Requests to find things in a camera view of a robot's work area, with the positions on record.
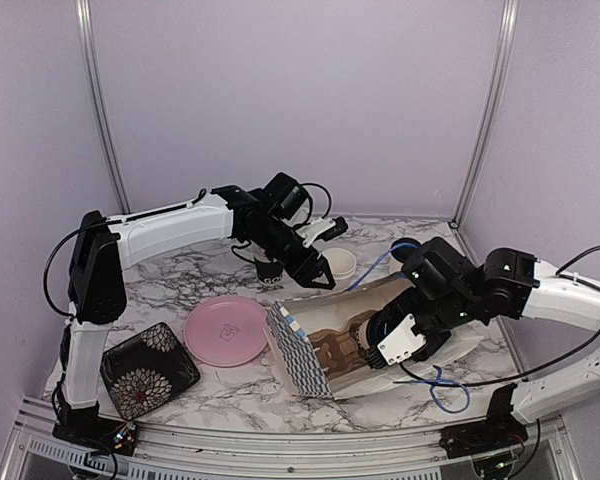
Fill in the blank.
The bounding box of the pink round plate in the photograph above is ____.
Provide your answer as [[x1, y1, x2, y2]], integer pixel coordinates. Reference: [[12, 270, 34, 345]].
[[183, 295, 267, 368]]

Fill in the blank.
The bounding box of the left aluminium frame post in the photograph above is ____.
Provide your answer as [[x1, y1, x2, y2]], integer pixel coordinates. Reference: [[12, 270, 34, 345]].
[[75, 0, 130, 214]]

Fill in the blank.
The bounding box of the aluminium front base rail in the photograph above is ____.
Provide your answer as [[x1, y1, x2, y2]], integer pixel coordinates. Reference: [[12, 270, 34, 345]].
[[0, 397, 582, 479]]

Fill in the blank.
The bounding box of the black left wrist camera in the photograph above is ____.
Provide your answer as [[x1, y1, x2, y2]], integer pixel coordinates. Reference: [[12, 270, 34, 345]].
[[263, 172, 348, 247]]

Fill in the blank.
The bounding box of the aluminium frame post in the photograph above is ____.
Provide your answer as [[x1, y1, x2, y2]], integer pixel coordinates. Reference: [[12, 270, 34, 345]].
[[452, 0, 520, 229], [75, 0, 130, 214]]

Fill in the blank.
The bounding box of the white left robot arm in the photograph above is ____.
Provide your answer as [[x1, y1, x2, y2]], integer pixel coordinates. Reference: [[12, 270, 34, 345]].
[[61, 181, 348, 445]]

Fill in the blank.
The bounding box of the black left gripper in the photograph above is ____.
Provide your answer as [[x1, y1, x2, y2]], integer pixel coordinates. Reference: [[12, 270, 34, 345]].
[[248, 218, 336, 288]]

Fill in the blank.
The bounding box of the black cup holding straws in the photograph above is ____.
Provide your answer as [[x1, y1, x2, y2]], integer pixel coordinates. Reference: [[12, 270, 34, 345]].
[[253, 253, 283, 285]]

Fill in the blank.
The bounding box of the blue checkered paper bag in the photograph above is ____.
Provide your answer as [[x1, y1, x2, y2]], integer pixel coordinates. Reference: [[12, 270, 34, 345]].
[[264, 238, 491, 416]]

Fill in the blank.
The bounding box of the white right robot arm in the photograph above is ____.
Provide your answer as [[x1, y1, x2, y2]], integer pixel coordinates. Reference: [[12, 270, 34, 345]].
[[361, 238, 600, 448]]

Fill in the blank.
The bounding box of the brown cardboard cup carrier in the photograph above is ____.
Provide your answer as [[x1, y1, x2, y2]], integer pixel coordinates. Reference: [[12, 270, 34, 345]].
[[309, 310, 376, 380]]

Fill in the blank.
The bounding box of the stack of white paper cups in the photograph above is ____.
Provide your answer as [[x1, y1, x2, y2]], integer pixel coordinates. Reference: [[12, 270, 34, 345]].
[[322, 247, 357, 281]]

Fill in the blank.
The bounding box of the right aluminium frame post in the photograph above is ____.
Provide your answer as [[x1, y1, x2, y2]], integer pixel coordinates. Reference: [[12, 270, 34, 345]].
[[452, 0, 520, 229]]

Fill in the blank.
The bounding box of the black floral square plate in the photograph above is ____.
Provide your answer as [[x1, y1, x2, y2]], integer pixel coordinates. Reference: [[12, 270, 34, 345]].
[[100, 322, 201, 420]]

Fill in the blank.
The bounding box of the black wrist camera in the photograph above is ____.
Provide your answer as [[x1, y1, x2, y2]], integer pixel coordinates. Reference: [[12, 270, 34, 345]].
[[263, 172, 348, 247], [366, 237, 477, 370]]

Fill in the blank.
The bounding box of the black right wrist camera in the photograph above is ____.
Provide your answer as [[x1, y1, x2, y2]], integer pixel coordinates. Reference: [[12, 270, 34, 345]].
[[366, 237, 477, 370]]

